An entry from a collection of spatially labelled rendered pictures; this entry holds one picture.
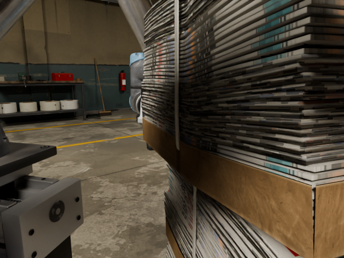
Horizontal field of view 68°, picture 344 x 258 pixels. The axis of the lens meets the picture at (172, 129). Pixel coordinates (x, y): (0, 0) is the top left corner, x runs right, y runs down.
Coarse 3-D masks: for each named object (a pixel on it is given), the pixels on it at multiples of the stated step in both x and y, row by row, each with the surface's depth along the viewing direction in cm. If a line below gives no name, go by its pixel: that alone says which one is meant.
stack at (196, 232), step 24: (168, 192) 54; (192, 192) 38; (168, 216) 53; (192, 216) 40; (216, 216) 29; (240, 216) 25; (192, 240) 38; (216, 240) 31; (240, 240) 25; (264, 240) 21
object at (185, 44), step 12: (180, 0) 30; (192, 0) 27; (180, 12) 30; (180, 24) 30; (192, 24) 27; (180, 36) 30; (180, 48) 30; (180, 60) 30; (180, 84) 30; (180, 96) 30; (180, 108) 30; (180, 120) 31; (180, 132) 32
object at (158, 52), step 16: (160, 0) 36; (144, 16) 44; (160, 16) 36; (160, 32) 37; (160, 48) 38; (144, 64) 46; (160, 64) 38; (144, 80) 46; (160, 80) 37; (144, 96) 46; (160, 96) 37; (144, 112) 47; (160, 112) 37
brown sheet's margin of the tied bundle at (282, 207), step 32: (192, 160) 28; (224, 160) 21; (224, 192) 22; (256, 192) 17; (288, 192) 15; (320, 192) 13; (256, 224) 18; (288, 224) 15; (320, 224) 13; (320, 256) 14
